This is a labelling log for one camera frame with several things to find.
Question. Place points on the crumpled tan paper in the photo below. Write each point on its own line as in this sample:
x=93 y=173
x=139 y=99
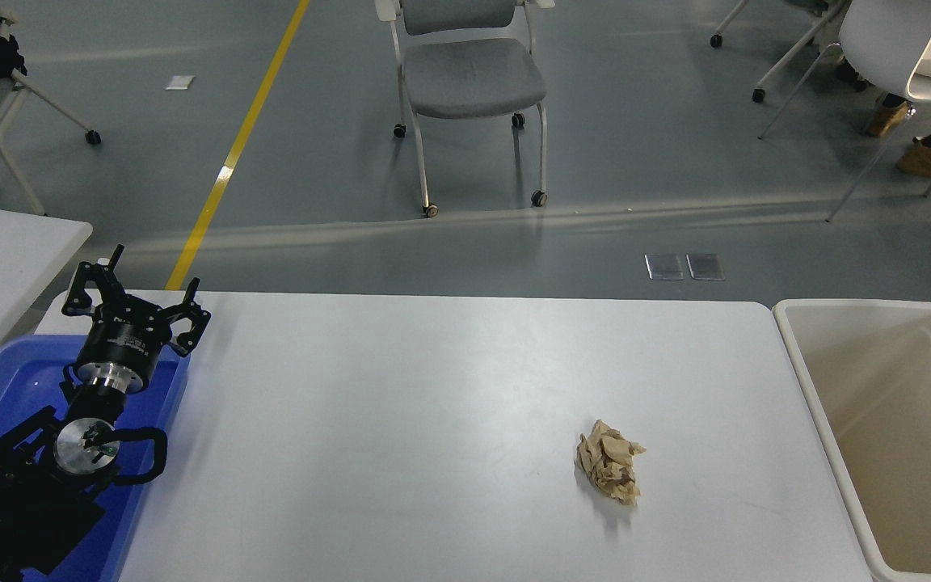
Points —
x=607 y=465

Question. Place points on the large pale plastic bin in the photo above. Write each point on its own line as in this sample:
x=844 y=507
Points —
x=861 y=453

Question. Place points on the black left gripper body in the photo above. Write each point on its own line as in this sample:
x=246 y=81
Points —
x=118 y=343

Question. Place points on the white paper scrap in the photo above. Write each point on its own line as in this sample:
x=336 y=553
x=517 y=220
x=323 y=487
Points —
x=179 y=82

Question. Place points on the person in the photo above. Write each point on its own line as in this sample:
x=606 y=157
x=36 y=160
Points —
x=930 y=162

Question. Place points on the white wheeled chair base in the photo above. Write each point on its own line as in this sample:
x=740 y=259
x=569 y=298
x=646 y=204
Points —
x=757 y=95

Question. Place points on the white shell chair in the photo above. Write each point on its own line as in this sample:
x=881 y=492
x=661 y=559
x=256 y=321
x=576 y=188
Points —
x=886 y=40

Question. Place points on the metal floor plate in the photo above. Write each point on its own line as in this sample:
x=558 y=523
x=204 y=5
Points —
x=663 y=266
x=705 y=266

